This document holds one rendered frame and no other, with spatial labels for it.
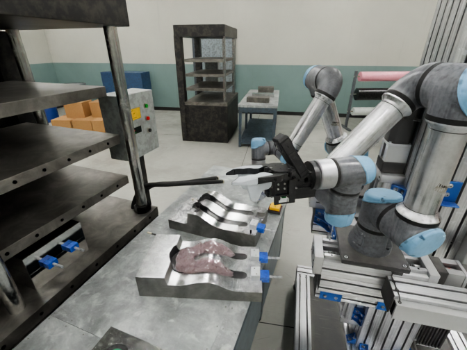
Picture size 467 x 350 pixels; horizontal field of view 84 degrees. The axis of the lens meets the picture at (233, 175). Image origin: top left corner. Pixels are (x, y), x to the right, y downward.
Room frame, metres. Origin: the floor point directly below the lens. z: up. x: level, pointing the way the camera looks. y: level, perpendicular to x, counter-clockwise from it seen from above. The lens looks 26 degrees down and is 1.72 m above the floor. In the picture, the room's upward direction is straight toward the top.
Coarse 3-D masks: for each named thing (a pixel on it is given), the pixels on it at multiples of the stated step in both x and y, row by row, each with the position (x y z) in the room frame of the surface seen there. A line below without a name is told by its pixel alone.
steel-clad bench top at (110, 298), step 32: (192, 192) 1.59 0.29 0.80; (224, 192) 1.59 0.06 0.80; (160, 224) 1.22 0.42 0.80; (128, 256) 0.96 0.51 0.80; (96, 288) 0.78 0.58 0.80; (128, 288) 0.78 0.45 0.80; (64, 320) 0.63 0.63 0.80; (96, 320) 0.63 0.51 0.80; (128, 320) 0.63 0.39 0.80; (160, 320) 0.63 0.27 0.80; (192, 320) 0.63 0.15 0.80; (224, 320) 0.63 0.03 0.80
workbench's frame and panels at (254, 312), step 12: (276, 240) 1.53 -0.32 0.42; (276, 252) 1.58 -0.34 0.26; (264, 264) 0.93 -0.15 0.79; (276, 264) 1.64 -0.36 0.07; (264, 288) 1.23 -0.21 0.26; (264, 300) 1.26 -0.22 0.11; (252, 312) 0.96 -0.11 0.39; (252, 324) 0.97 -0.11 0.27; (240, 336) 0.77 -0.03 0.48; (252, 336) 0.99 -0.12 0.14; (240, 348) 0.77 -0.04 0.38
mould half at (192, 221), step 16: (208, 192) 1.36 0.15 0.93; (192, 208) 1.18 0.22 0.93; (240, 208) 1.26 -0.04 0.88; (256, 208) 1.25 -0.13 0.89; (176, 224) 1.17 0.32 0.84; (192, 224) 1.13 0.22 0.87; (208, 224) 1.10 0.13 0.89; (224, 224) 1.11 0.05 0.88; (224, 240) 1.07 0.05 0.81; (240, 240) 1.04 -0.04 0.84; (256, 240) 1.05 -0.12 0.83
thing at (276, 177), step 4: (276, 172) 0.53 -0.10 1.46; (264, 176) 0.50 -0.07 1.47; (268, 176) 0.50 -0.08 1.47; (272, 176) 0.50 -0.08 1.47; (276, 176) 0.50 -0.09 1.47; (280, 176) 0.51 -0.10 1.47; (284, 176) 0.51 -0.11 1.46; (260, 180) 0.50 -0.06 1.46; (264, 180) 0.50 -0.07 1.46; (268, 180) 0.50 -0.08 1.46; (272, 180) 0.50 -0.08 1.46; (276, 180) 0.50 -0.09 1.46; (280, 180) 0.50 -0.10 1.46
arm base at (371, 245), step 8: (360, 224) 0.77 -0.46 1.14; (352, 232) 0.79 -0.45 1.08; (360, 232) 0.76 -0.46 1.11; (368, 232) 0.74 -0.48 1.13; (376, 232) 0.73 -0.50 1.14; (352, 240) 0.77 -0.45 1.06; (360, 240) 0.75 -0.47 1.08; (368, 240) 0.73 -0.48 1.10; (376, 240) 0.72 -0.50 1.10; (384, 240) 0.72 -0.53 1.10; (360, 248) 0.73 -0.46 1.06; (368, 248) 0.72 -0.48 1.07; (376, 248) 0.71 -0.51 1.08; (384, 248) 0.71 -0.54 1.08; (376, 256) 0.71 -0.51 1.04; (384, 256) 0.71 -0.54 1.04
